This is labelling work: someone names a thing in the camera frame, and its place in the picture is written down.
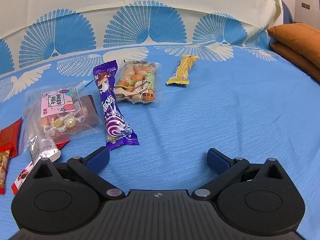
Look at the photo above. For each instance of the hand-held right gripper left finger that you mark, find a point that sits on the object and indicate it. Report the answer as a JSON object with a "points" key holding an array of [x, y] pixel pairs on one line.
{"points": [[98, 161]]}

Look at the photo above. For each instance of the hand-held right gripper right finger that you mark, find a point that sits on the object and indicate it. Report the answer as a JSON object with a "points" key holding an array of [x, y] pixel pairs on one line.
{"points": [[218, 161]]}

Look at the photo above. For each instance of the dark red snack packet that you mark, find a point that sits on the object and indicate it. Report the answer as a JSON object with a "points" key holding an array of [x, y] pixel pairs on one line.
{"points": [[90, 115]]}

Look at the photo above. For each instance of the purple candy packet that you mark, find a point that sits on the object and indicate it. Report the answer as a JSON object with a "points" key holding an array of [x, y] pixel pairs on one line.
{"points": [[112, 110]]}

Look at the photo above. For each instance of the silver clear packet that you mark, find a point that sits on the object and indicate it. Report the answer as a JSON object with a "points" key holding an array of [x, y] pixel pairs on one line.
{"points": [[40, 147]]}

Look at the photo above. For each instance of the clear bag of candies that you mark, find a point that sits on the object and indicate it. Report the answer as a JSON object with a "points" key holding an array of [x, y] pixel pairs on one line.
{"points": [[57, 110]]}

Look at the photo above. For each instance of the red white cookie packet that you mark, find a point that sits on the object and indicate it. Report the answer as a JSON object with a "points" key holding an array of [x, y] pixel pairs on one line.
{"points": [[18, 182]]}

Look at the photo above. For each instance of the clear bag of coated peanuts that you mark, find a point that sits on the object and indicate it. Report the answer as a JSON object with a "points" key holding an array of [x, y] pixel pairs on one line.
{"points": [[136, 82]]}

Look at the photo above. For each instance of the small red yellow candy packet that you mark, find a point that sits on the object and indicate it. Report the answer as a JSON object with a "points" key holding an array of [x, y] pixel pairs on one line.
{"points": [[3, 172]]}

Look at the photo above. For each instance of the yellow snack bar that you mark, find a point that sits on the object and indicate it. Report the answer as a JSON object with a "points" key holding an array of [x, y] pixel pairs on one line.
{"points": [[181, 71]]}

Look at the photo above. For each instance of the blue printed bed sheet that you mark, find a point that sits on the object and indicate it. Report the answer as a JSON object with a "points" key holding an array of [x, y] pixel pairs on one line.
{"points": [[225, 117]]}

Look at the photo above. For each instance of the blue sofa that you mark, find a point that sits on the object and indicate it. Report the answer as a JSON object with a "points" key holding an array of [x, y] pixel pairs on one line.
{"points": [[287, 12]]}

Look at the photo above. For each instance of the wall switch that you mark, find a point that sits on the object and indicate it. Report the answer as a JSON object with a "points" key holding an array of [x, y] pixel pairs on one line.
{"points": [[305, 5]]}

